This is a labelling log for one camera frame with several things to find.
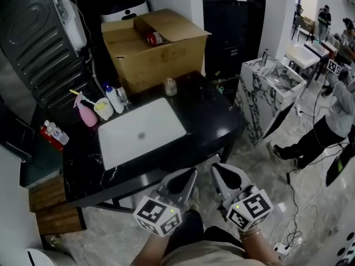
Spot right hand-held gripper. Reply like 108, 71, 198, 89
210, 162, 275, 232

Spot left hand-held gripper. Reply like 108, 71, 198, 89
133, 168, 199, 236

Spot small glass jar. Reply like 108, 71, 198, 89
163, 77, 178, 97

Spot person's left forearm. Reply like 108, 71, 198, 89
132, 231, 173, 266

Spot person's right forearm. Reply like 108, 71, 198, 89
237, 227, 281, 266

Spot black marble sink countertop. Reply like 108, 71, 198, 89
63, 70, 247, 208

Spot white sink basin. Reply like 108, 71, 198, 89
98, 97, 187, 171

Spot white marble sink cabinet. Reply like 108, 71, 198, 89
234, 56, 307, 147

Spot white bottle with blue cap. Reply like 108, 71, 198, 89
102, 83, 125, 114

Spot pink spray bottle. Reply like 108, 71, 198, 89
69, 89, 99, 128

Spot clear plastic water bottle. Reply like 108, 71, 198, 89
44, 119, 70, 146

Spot person's shoe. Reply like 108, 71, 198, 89
185, 186, 201, 213

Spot person's dark trousers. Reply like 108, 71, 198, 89
168, 211, 245, 249

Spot person's beige shirt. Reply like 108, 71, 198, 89
160, 239, 267, 266

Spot white power strip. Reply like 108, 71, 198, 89
272, 242, 291, 258

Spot white cup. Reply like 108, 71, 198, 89
93, 97, 115, 121

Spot black oval panel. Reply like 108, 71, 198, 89
325, 142, 355, 187

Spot large cardboard box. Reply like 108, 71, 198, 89
100, 8, 212, 94

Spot wooden step stool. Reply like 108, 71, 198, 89
28, 175, 87, 236

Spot chrome faucet on marble cabinet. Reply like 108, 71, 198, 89
261, 48, 271, 67

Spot white basin on table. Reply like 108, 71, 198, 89
285, 42, 320, 69

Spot red can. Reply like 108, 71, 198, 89
145, 32, 168, 46

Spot black cabinet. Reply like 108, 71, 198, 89
202, 0, 267, 78

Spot white and black round appliance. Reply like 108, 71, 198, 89
99, 0, 151, 22

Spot grey metal washing machine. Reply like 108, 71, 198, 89
0, 0, 87, 114

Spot right wrist bracelet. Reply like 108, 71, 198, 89
240, 228, 262, 237

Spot black floor cable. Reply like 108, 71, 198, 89
285, 159, 320, 249

